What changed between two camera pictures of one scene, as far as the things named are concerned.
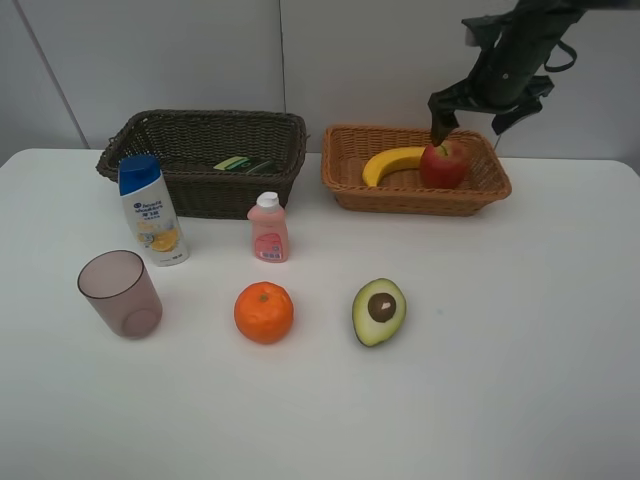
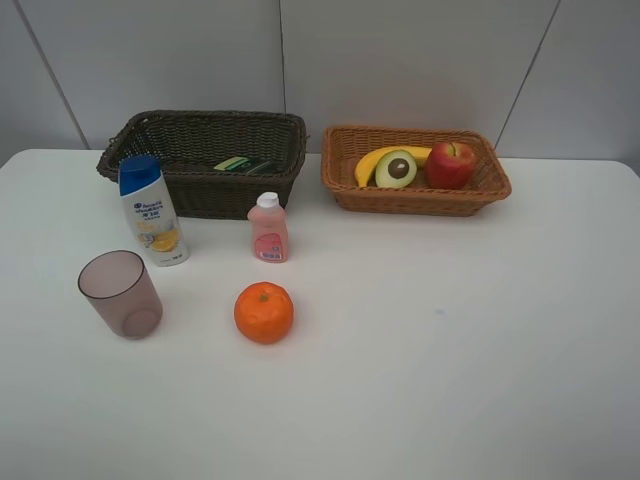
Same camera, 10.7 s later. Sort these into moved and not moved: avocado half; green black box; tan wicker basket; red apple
Moved: avocado half
Not moved: green black box; tan wicker basket; red apple
